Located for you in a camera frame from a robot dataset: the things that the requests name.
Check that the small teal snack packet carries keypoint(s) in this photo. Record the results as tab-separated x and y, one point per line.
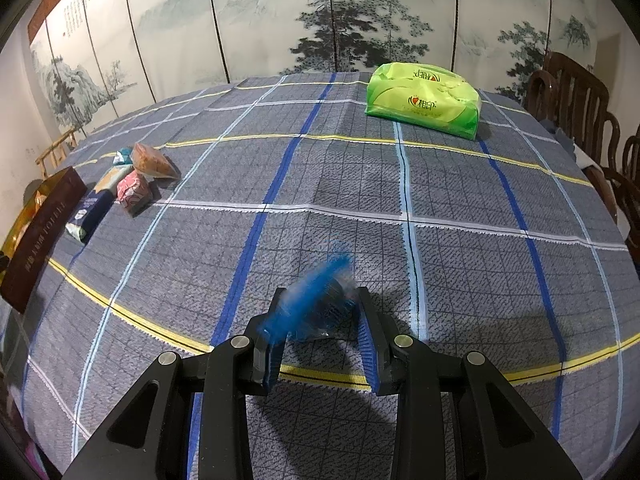
121	156

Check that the dark brown box gold inside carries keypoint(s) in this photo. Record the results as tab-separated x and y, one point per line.
42	230

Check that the dark blue snack packet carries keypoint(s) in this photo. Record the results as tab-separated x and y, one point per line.
87	212

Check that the clear packet of brown snack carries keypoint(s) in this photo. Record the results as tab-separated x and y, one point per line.
152	160

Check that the green tissue pack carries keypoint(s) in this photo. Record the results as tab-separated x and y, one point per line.
420	105

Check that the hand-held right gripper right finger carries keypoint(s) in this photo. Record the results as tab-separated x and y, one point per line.
370	355

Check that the dark wooden chair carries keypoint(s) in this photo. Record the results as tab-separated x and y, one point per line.
570	95
620	185

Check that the bright blue snack packet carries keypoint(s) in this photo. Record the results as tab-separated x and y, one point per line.
310	290

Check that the landscape painted folding screen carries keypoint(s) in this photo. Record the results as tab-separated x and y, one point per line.
250	25

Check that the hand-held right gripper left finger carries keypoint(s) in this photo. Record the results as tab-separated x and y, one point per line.
274	365

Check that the pink patterned snack packet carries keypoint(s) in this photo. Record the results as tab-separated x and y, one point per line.
132	194

